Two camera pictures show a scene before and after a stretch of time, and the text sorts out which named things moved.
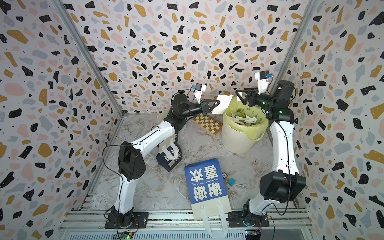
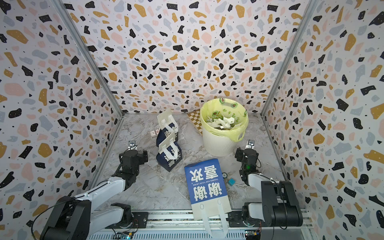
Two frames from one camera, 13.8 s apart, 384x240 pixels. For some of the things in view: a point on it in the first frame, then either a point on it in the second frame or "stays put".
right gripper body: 256,101 → 240,153
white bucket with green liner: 256,130 → 229,108
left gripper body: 203,107 → 141,159
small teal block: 231,182 stays put
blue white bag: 208,193 stays put
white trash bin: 237,140 → 218,145
